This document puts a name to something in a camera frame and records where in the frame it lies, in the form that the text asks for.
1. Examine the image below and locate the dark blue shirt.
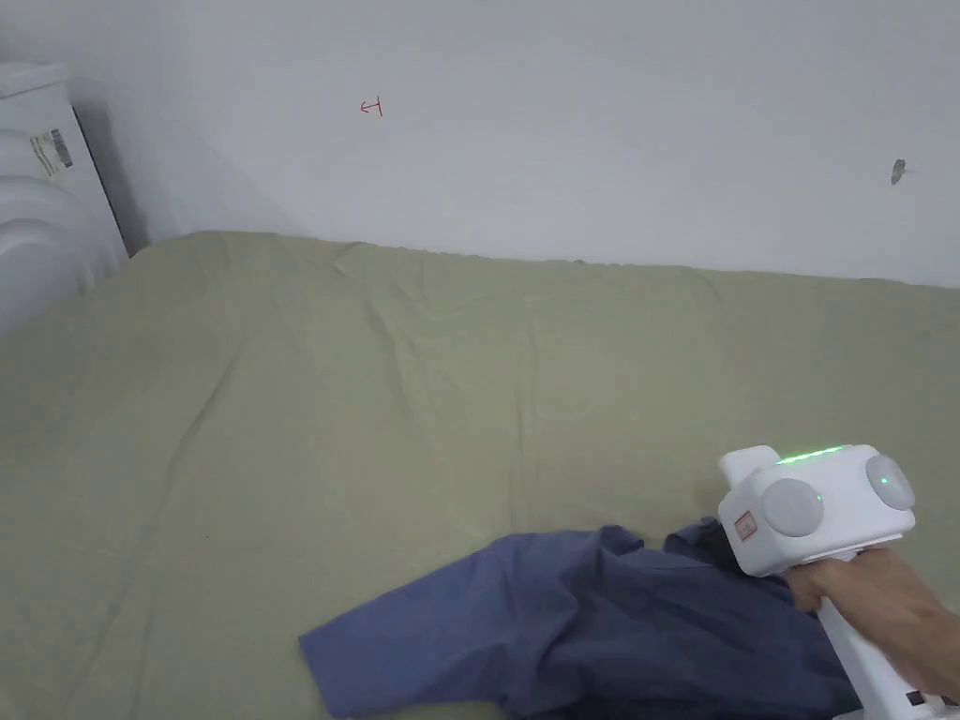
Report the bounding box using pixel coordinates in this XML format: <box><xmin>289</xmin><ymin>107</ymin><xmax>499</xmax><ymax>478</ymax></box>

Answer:
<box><xmin>298</xmin><ymin>516</ymin><xmax>863</xmax><ymax>720</ymax></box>

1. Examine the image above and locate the bed with pale green sheet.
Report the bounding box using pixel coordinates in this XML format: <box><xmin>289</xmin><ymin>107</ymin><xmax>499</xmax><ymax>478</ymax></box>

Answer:
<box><xmin>0</xmin><ymin>230</ymin><xmax>960</xmax><ymax>720</ymax></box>

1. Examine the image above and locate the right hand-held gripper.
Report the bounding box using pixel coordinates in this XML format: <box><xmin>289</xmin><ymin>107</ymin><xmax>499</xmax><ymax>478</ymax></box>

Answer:
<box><xmin>716</xmin><ymin>443</ymin><xmax>960</xmax><ymax>720</ymax></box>

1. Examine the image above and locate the person's right hand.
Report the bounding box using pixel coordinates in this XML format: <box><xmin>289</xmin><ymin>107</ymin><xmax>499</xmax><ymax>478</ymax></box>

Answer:
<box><xmin>782</xmin><ymin>552</ymin><xmax>960</xmax><ymax>700</ymax></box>

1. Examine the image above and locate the white washing machine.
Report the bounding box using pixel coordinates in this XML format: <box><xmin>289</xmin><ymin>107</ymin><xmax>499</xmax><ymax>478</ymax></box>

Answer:
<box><xmin>0</xmin><ymin>62</ymin><xmax>132</xmax><ymax>331</ymax></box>

